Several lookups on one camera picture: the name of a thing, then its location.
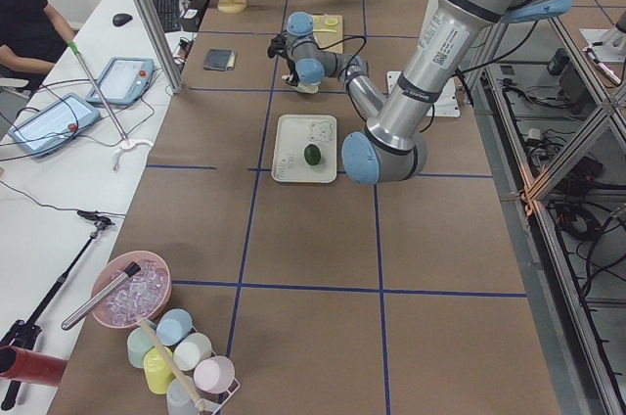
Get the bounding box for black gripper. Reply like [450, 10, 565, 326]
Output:
[286, 60, 299, 86]

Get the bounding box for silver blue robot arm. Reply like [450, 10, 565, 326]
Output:
[285, 0, 573, 184]

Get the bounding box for light green bowl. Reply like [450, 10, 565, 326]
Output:
[293, 82, 319, 94]

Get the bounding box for steel tube in bowl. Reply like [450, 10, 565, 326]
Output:
[61, 261, 141, 331]

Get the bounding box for pink ice bowl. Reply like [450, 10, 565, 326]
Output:
[91, 251, 172, 329]

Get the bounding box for cream bear serving tray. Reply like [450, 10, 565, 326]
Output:
[271, 115, 337, 183]

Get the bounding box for bamboo cutting board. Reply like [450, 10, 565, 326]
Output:
[311, 14, 343, 53]

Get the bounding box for folded grey yellow cloth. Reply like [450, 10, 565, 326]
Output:
[202, 48, 237, 71]

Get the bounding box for green avocado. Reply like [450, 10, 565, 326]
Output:
[303, 143, 322, 165]

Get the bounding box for black keyboard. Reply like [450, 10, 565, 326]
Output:
[153, 0, 181, 33]

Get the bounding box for far teach pendant tablet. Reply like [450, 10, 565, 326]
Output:
[97, 57, 155, 107]

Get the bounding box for teach pendant tablet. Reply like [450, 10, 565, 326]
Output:
[97, 57, 155, 107]
[8, 93, 101, 158]

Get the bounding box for grabber reaching stick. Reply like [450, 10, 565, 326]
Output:
[67, 41, 154, 172]

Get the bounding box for black computer mouse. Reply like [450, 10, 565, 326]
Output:
[112, 13, 133, 27]

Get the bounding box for near teach pendant tablet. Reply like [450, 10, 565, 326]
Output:
[8, 93, 101, 158]

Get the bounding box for seated person in black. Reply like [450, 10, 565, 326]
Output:
[1, 0, 75, 91]

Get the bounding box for blue cup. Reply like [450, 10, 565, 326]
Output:
[156, 308, 193, 346]

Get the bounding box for white cup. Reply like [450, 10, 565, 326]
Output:
[173, 332, 212, 371]

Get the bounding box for pink cup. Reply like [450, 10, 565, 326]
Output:
[193, 356, 235, 393]

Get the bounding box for green cup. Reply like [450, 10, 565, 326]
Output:
[126, 327, 154, 369]

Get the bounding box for yellow cup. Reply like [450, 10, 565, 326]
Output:
[143, 347, 176, 395]

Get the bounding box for grey cup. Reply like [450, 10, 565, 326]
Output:
[166, 379, 199, 415]

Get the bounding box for black tripod stick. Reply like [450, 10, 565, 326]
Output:
[0, 209, 116, 407]

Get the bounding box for red cylinder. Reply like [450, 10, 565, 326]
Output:
[1, 346, 67, 387]

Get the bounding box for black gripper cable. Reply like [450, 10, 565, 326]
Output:
[312, 35, 369, 69]

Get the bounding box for aluminium frame post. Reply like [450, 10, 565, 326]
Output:
[133, 0, 183, 94]

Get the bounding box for wooden cup rack handle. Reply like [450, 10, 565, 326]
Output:
[137, 318, 208, 413]

